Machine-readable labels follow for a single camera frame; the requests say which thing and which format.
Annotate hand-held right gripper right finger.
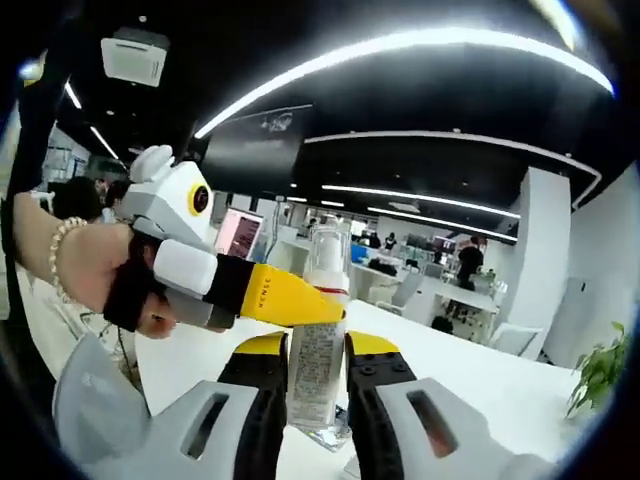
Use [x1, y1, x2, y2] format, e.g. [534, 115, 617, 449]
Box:
[344, 329, 552, 480]

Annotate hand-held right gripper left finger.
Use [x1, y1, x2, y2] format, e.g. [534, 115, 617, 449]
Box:
[82, 331, 292, 480]

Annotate small white skincare bottle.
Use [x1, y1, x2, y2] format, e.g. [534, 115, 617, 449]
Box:
[285, 222, 354, 454]

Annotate person's left hand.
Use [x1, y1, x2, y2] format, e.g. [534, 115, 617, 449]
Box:
[62, 222, 177, 340]

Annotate pink screen monitor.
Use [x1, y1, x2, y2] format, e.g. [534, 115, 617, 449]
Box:
[219, 208, 265, 261]

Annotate black hanging panel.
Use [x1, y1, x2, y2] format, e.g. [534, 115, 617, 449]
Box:
[202, 103, 307, 177]

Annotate white high-back office chair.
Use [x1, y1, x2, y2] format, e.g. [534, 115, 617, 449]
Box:
[392, 272, 425, 315]

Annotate white framed office chair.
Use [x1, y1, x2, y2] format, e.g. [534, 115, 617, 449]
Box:
[487, 322, 545, 360]

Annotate ceiling air conditioner unit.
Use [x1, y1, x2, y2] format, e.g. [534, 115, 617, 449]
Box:
[99, 27, 170, 89]

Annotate thin ceiling light strip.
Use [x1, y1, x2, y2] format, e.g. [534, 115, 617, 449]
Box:
[366, 207, 519, 242]
[321, 184, 522, 219]

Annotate white printed bag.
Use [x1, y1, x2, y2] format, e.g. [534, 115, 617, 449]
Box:
[19, 269, 129, 361]

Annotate potted green plant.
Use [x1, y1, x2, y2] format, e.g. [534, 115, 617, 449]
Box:
[566, 321, 630, 420]

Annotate wide bright ceiling light strip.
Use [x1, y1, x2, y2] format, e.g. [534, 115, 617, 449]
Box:
[193, 27, 615, 140]

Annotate pearl bracelet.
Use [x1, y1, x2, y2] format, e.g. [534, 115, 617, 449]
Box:
[49, 215, 90, 305]

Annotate grey wall panel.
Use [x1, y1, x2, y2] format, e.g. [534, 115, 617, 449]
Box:
[562, 277, 590, 361]

